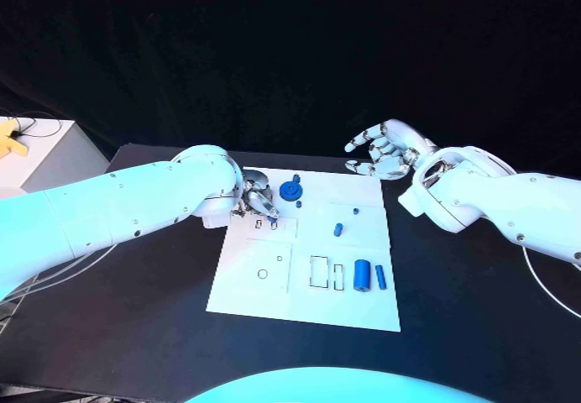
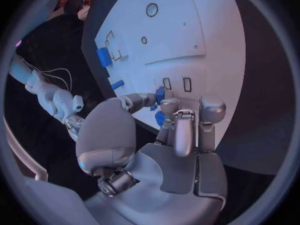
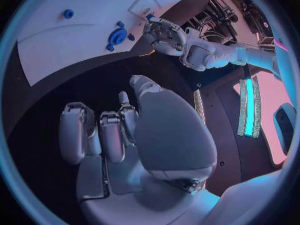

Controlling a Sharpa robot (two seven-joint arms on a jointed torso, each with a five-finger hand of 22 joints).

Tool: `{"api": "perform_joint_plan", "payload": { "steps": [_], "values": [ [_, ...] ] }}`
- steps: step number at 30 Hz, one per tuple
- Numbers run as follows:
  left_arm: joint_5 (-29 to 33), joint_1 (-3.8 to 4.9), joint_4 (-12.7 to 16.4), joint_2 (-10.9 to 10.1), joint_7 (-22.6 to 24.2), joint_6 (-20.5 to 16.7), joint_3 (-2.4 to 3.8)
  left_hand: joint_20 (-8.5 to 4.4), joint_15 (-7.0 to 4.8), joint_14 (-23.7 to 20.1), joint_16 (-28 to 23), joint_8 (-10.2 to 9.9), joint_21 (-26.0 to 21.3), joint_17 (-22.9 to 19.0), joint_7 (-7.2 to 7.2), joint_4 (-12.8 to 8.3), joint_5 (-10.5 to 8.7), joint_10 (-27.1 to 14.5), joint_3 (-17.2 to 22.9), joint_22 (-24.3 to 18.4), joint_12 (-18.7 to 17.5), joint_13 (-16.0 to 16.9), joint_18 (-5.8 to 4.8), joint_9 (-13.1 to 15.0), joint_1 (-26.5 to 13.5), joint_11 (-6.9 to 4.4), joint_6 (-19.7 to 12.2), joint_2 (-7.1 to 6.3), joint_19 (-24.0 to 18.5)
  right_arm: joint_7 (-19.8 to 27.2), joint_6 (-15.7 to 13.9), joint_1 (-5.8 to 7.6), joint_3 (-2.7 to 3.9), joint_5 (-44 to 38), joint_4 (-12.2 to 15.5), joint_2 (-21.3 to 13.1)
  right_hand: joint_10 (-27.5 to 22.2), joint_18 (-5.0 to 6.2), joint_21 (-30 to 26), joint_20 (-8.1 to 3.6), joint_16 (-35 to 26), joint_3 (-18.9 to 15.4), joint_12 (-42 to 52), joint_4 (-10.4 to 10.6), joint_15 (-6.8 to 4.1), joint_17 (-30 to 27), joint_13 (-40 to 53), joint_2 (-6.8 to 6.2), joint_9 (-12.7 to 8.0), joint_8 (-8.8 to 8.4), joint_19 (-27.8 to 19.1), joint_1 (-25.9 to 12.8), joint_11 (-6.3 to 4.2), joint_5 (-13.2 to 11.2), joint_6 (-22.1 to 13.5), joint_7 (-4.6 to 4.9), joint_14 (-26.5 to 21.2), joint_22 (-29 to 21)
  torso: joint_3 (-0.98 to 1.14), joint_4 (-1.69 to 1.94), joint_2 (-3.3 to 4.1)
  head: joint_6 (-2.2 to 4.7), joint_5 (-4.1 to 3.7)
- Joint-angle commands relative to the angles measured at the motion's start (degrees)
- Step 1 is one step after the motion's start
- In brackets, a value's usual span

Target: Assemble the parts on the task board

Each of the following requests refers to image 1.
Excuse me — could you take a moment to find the white cable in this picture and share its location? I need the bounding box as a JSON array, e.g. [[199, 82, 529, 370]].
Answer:
[[520, 245, 581, 319], [0, 243, 120, 304]]

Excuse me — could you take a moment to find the thick blue long cylinder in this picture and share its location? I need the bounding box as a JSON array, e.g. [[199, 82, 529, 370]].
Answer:
[[352, 259, 373, 292]]

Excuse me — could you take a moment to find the white task board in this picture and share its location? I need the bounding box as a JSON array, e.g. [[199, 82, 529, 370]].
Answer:
[[205, 166, 402, 332]]

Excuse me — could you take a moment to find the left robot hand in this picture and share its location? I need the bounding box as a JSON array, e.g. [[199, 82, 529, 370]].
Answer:
[[231, 169, 281, 222]]

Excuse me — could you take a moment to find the yellow object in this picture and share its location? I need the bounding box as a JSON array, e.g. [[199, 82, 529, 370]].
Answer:
[[0, 120, 30, 160]]

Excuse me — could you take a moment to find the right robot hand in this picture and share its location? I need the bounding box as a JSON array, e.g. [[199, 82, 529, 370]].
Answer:
[[343, 118, 441, 181]]

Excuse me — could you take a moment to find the blue gear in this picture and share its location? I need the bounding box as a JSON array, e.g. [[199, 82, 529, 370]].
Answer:
[[278, 181, 304, 202]]

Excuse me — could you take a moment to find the black cable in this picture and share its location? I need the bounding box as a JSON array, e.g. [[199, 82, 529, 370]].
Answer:
[[0, 107, 65, 139]]

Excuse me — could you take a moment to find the white cabinet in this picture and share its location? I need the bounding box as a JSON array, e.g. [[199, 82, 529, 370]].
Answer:
[[0, 116, 111, 201]]

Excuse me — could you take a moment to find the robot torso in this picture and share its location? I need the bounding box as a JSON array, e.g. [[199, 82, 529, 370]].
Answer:
[[184, 366, 496, 403]]

